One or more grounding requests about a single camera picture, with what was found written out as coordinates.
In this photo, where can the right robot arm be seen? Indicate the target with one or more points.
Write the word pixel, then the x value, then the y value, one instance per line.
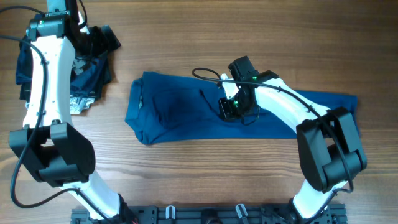
pixel 329 147

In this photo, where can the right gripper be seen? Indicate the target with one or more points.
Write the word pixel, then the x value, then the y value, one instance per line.
pixel 227 114

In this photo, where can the left white clip on rail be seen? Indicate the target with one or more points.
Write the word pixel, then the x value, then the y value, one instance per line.
pixel 170 212

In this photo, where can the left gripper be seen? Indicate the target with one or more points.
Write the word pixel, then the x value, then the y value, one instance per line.
pixel 104 46

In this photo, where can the black folded garment underneath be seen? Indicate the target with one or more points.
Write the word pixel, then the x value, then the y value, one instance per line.
pixel 56 63

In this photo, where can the right white clip on rail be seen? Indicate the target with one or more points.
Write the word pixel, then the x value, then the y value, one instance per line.
pixel 242 213

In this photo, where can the light blue folded jeans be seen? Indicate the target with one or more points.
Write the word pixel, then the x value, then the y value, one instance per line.
pixel 76 104

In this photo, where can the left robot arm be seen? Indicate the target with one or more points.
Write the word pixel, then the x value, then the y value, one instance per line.
pixel 48 145

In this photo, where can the blue polo shirt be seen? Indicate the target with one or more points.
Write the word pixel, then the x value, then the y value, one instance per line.
pixel 171 108

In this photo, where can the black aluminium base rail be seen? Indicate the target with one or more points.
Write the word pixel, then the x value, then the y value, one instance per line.
pixel 261 214

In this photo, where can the white clip on rail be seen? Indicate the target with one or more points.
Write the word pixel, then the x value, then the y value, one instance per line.
pixel 242 213
pixel 170 212

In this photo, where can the navy folded garment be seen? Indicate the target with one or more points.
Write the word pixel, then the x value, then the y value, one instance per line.
pixel 89 82

